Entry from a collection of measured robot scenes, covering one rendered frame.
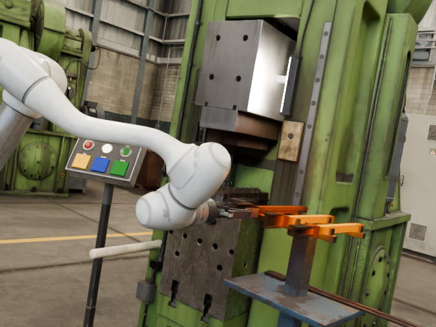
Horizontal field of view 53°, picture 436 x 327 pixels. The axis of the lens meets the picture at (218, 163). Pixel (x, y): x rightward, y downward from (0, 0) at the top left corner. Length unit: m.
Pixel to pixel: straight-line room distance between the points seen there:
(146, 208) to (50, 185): 5.79
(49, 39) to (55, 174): 1.93
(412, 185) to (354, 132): 4.86
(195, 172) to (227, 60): 1.06
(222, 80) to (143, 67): 9.77
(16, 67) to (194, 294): 1.24
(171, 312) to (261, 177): 0.85
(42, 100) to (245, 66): 1.02
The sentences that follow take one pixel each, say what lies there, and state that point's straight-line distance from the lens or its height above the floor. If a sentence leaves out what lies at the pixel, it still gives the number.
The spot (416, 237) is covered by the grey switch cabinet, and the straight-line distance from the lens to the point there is 7.07.
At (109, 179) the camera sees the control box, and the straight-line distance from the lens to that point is 2.18.
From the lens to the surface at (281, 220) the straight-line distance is 1.39.
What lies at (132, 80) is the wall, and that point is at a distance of 11.55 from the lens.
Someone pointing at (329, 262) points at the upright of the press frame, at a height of 0.71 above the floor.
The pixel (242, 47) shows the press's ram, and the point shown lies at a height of 1.64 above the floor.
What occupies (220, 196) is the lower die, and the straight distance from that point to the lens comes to 1.96.
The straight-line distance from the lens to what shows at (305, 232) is 1.29.
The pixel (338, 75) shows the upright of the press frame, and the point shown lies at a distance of 1.93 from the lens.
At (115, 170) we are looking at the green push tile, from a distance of 2.16.
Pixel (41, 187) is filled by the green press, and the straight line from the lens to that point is 6.84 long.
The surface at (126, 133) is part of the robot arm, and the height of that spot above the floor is 1.20.
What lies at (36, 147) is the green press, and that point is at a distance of 6.69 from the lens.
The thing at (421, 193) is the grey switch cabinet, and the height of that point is 0.95.
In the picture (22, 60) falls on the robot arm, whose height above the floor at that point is 1.34.
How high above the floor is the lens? 1.22
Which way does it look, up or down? 3 degrees down
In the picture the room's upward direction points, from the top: 10 degrees clockwise
